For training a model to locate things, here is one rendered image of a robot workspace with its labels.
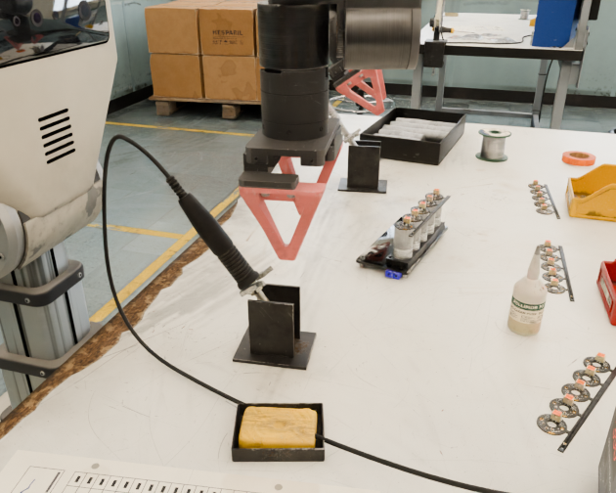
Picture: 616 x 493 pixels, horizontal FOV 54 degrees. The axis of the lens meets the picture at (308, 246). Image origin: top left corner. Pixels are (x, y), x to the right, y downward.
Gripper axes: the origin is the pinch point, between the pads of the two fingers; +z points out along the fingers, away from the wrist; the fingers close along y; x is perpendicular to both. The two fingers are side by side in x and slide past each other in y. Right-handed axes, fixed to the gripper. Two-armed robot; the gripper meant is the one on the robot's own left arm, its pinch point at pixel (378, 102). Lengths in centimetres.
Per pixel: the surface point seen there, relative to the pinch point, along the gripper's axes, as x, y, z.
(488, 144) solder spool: -10.2, 18.2, 21.3
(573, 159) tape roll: -21.8, 17.5, 32.2
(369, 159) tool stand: 6.3, -1.5, 6.9
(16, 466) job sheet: 29, -67, -3
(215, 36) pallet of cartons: 118, 322, -46
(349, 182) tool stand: 11.2, -1.5, 8.4
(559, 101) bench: -37, 169, 69
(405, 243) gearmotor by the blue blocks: 2.0, -30.2, 11.4
